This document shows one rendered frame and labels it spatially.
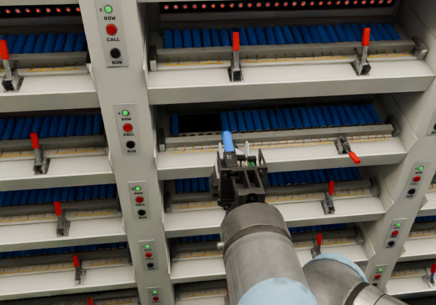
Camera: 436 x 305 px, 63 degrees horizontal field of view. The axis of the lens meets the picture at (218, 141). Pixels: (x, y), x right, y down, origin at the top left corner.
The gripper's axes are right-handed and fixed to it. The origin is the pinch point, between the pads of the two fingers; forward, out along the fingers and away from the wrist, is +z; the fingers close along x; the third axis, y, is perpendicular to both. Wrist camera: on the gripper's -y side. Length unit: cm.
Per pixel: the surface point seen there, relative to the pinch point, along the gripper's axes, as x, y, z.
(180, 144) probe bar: 9.4, -6.1, 15.7
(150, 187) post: 17.0, -14.9, 11.3
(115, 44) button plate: 19.9, 19.4, 9.7
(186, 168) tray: 8.4, -9.9, 11.2
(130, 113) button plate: 19.1, 5.1, 10.3
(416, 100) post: -45.3, 3.1, 13.8
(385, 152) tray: -39.7, -9.3, 11.7
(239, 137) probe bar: -4.4, -5.3, 15.8
